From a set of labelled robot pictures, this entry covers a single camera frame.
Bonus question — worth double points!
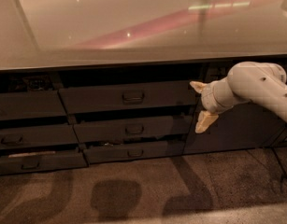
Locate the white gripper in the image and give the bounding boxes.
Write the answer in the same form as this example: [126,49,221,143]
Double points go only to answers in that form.
[190,77,249,133]

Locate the dark metal stand legs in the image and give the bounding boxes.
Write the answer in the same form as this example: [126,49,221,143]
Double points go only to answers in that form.
[266,124,287,183]

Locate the dark drawer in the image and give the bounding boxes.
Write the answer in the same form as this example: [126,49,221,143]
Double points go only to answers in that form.
[59,80,195,114]
[74,116,193,143]
[0,91,65,120]
[0,124,78,150]
[83,140,185,164]
[0,150,87,175]

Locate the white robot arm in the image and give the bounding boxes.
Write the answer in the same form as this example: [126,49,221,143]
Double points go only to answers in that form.
[190,62,287,133]

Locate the dark cabinet door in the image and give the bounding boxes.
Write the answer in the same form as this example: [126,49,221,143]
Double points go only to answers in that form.
[183,63,287,155]

